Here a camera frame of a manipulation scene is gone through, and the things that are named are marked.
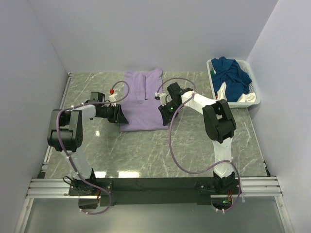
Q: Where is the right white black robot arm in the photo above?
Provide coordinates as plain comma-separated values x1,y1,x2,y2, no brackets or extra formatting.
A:
155,83,237,189

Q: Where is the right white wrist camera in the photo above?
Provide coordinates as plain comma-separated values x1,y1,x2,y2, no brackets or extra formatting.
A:
155,92,167,106

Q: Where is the purple t shirt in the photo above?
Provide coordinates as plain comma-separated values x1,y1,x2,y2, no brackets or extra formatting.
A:
121,68,168,132

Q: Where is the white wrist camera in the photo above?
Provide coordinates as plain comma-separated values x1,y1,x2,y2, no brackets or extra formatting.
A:
155,92,167,106
108,89,121,106

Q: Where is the white cloth in basket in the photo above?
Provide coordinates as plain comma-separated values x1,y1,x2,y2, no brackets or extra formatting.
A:
216,82,256,103

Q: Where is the blue t shirt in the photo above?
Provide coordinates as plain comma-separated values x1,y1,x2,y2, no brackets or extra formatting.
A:
211,57,252,102

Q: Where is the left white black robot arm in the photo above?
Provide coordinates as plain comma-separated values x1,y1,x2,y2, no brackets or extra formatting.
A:
47,92,128,183

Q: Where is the aluminium rail frame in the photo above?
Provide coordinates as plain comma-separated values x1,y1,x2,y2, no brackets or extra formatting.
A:
13,72,294,233

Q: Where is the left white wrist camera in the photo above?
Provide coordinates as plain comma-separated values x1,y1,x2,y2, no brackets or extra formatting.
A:
108,89,121,106

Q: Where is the black base beam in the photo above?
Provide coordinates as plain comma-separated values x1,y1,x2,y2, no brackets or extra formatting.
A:
69,177,240,206

